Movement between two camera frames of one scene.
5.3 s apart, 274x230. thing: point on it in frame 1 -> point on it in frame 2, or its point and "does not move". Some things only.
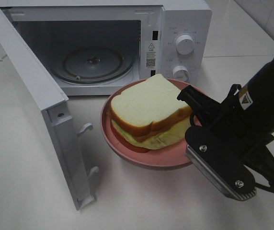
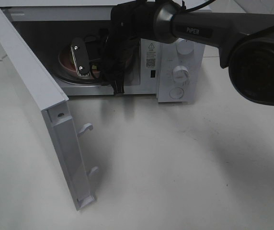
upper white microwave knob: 185,44 does not move
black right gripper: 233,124 -> 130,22
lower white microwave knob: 181,72 does not move
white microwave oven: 52,101 does not move
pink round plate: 179,84 -> 66,59
